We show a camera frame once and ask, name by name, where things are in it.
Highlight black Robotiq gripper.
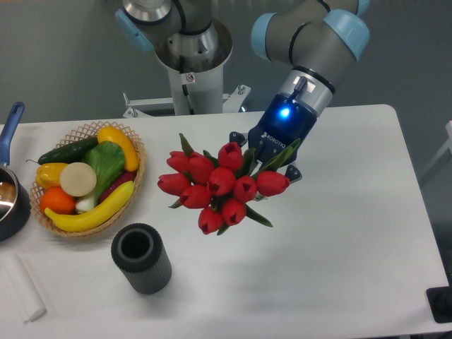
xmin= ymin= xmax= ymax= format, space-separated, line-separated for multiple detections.
xmin=229 ymin=94 xmax=317 ymax=184

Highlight red tulip bouquet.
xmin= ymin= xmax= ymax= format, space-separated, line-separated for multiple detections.
xmin=157 ymin=135 xmax=301 ymax=235

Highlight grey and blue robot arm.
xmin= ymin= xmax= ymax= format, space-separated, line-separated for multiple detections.
xmin=115 ymin=1 xmax=369 ymax=182

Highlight dark grey ribbed vase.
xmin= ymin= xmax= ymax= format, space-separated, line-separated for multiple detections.
xmin=111 ymin=223 xmax=172 ymax=295

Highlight dark red eggplant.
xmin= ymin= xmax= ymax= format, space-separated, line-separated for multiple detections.
xmin=99 ymin=172 xmax=136 ymax=203

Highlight green bok choy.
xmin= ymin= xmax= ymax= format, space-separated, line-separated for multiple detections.
xmin=76 ymin=141 xmax=125 ymax=213

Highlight yellow squash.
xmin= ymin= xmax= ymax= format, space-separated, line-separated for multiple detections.
xmin=97 ymin=126 xmax=139 ymax=172

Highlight beige round onion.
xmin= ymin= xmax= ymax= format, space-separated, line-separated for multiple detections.
xmin=59 ymin=162 xmax=97 ymax=197

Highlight green cucumber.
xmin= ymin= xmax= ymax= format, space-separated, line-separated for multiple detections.
xmin=29 ymin=137 xmax=98 ymax=165

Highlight yellow banana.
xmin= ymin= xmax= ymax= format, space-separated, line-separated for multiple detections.
xmin=44 ymin=181 xmax=135 ymax=233

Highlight orange fruit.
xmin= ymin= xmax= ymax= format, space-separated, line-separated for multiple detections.
xmin=40 ymin=187 xmax=76 ymax=215

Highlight yellow bell pepper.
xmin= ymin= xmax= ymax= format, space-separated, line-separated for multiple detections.
xmin=35 ymin=162 xmax=68 ymax=190

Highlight black device at table edge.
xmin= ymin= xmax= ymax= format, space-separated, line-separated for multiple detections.
xmin=426 ymin=286 xmax=451 ymax=323

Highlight white rolled cloth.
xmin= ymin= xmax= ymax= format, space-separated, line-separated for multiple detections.
xmin=1 ymin=254 xmax=47 ymax=323

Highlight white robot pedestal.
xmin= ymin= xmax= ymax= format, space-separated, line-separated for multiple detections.
xmin=123 ymin=65 xmax=251 ymax=118

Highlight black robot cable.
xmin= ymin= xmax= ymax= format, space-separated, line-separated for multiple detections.
xmin=179 ymin=56 xmax=195 ymax=116

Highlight white frame at right edge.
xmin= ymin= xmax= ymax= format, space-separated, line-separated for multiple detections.
xmin=418 ymin=121 xmax=451 ymax=187

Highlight blue handled saucepan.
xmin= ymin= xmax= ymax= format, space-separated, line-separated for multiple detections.
xmin=1 ymin=102 xmax=30 ymax=241

